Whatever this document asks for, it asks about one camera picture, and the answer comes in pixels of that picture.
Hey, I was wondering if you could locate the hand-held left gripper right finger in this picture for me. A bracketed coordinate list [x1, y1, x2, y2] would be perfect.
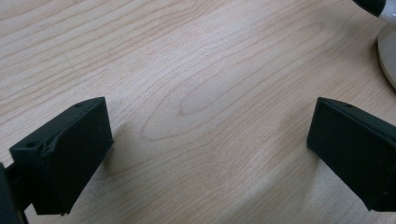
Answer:
[306, 96, 396, 213]

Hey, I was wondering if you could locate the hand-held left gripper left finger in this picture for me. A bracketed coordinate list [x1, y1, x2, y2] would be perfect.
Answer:
[8, 96, 115, 217]

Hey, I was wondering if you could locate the white round stand base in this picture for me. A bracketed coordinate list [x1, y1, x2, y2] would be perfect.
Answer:
[376, 0, 396, 91]

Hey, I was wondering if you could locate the black rounded object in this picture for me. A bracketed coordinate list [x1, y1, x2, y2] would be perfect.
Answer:
[352, 0, 388, 18]

